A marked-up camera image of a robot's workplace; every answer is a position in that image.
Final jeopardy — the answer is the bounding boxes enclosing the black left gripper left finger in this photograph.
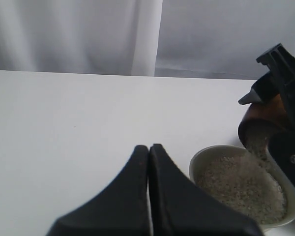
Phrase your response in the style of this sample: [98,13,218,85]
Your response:
[47,145,150,236]

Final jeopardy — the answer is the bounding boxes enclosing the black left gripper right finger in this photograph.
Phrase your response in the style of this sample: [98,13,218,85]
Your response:
[148,144,263,236]

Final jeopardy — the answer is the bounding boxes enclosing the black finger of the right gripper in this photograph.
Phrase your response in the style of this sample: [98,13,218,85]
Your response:
[269,132,295,189]
[238,44,295,129]

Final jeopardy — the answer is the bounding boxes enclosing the brown wooden cup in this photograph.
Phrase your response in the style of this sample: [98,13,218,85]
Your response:
[238,95,292,148]

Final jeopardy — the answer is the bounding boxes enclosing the white ceramic bowl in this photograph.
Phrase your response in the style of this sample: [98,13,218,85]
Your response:
[189,145,295,232]

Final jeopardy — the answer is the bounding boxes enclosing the white backdrop curtain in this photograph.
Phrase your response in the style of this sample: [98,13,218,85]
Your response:
[0,0,295,79]

